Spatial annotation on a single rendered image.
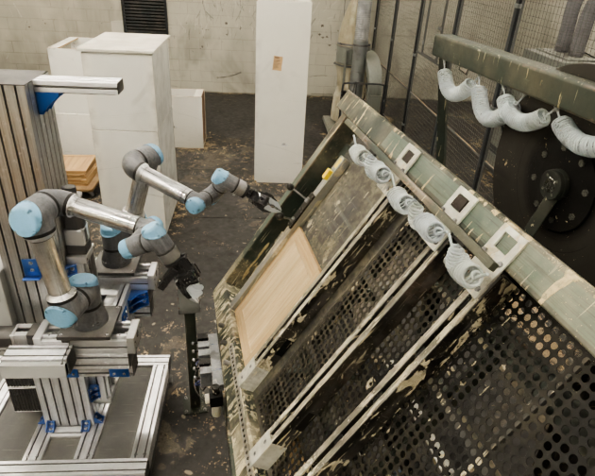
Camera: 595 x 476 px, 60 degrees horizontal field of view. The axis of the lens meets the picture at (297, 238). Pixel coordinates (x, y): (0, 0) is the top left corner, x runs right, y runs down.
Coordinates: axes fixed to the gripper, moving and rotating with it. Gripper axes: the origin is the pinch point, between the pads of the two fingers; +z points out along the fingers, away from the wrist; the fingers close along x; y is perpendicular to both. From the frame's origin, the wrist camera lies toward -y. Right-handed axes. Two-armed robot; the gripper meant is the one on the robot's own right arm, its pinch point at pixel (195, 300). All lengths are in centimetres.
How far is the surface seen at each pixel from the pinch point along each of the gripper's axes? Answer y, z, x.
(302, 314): 35.1, 22.8, -2.8
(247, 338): 0.5, 42.6, 22.0
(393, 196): 83, -19, -20
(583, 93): 148, -20, -9
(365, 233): 70, 2, 0
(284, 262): 29, 24, 42
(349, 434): 45, 24, -63
